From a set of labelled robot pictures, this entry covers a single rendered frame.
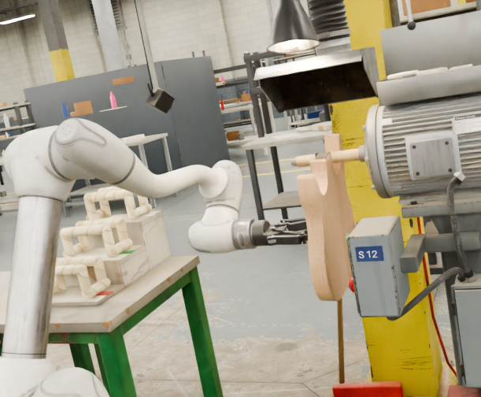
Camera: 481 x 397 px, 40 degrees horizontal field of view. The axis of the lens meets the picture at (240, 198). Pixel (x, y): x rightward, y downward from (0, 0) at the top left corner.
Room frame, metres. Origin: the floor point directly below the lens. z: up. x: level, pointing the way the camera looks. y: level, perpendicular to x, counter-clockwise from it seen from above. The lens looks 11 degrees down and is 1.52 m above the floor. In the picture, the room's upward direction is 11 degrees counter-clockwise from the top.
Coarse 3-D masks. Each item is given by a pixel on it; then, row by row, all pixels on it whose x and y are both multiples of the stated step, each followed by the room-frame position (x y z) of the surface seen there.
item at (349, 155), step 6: (342, 150) 1.79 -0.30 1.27; (348, 150) 1.78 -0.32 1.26; (354, 150) 1.77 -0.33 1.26; (300, 156) 1.84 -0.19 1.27; (306, 156) 1.82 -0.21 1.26; (312, 156) 1.82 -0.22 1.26; (336, 156) 1.78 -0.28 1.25; (342, 156) 1.77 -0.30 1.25; (348, 156) 1.77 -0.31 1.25; (354, 156) 1.76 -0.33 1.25; (300, 162) 1.82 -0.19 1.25; (306, 162) 1.82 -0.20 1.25; (336, 162) 1.79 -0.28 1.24
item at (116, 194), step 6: (96, 192) 2.26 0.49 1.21; (102, 192) 2.24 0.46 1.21; (108, 192) 2.23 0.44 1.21; (114, 192) 2.22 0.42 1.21; (120, 192) 2.21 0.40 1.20; (126, 192) 2.20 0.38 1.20; (90, 198) 2.26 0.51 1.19; (96, 198) 2.25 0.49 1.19; (102, 198) 2.24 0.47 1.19; (108, 198) 2.23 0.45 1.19; (114, 198) 2.22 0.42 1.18
